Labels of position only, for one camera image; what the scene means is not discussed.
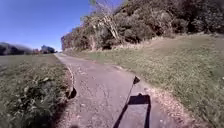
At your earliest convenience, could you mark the grey gravel path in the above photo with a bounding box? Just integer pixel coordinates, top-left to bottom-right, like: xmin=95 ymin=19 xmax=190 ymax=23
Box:
xmin=52 ymin=52 xmax=198 ymax=128

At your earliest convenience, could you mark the wood of dense trees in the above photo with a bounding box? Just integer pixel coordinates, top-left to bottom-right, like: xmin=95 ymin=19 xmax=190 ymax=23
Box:
xmin=60 ymin=0 xmax=224 ymax=52

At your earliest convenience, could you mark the distant row of trees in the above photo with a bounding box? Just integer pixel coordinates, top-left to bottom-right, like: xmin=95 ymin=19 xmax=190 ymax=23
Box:
xmin=0 ymin=42 xmax=57 ymax=56

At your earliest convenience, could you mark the grass field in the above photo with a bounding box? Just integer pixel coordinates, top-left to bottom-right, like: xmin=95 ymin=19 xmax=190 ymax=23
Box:
xmin=0 ymin=53 xmax=73 ymax=128

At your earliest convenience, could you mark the grassy bank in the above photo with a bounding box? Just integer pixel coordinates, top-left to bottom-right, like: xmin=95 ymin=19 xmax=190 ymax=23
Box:
xmin=63 ymin=33 xmax=224 ymax=128

